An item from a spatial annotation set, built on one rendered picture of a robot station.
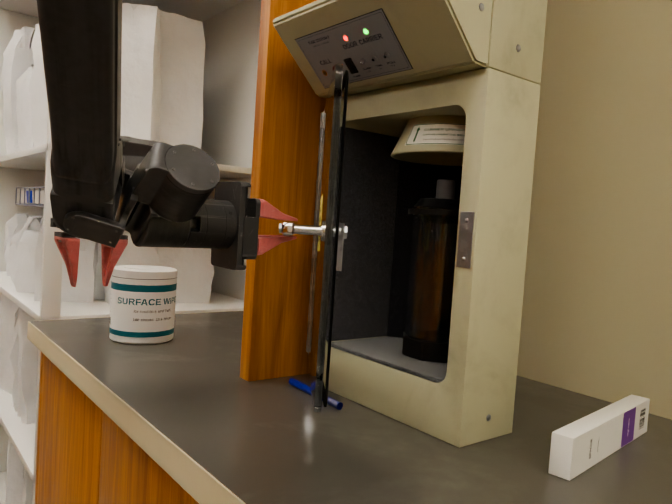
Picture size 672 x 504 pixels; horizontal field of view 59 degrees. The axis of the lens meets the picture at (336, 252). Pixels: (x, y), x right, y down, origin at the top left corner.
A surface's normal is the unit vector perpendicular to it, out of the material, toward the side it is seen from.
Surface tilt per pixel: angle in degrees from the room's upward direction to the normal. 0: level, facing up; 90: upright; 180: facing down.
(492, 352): 90
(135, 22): 73
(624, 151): 90
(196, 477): 90
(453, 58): 135
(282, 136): 90
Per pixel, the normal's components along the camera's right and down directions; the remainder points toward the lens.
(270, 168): 0.62, 0.08
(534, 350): -0.79, -0.02
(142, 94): -0.01, 0.16
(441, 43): -0.60, 0.69
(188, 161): 0.55, -0.51
